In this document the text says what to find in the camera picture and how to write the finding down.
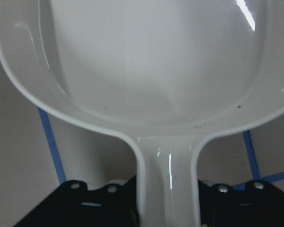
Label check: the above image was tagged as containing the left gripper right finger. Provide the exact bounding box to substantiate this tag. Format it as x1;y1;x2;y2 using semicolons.
198;180;235;227

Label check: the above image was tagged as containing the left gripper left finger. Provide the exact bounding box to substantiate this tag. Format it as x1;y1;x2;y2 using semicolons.
101;175;140;227

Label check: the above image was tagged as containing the white plastic dustpan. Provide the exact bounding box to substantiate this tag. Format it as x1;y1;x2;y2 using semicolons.
0;0;284;227

